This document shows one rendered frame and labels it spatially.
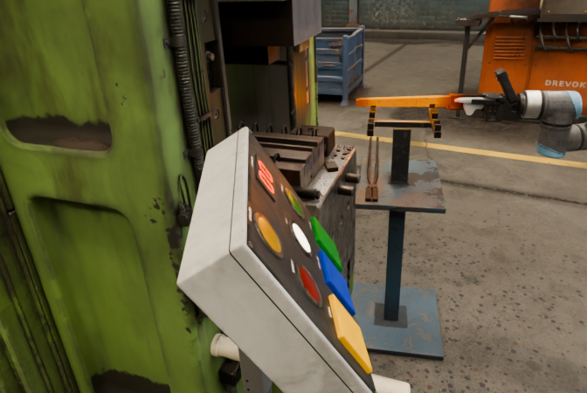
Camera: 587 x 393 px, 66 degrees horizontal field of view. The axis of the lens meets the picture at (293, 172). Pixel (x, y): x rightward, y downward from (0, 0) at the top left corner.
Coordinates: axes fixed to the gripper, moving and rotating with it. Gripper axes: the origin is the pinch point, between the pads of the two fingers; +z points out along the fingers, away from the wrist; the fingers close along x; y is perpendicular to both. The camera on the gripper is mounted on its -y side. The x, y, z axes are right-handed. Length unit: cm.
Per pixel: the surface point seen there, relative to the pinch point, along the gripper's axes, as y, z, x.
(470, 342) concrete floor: 99, -13, -8
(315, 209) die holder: 10, 39, -64
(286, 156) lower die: 1, 48, -54
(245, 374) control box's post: 15, 43, -108
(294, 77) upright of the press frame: -12, 51, -22
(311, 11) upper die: -33, 41, -48
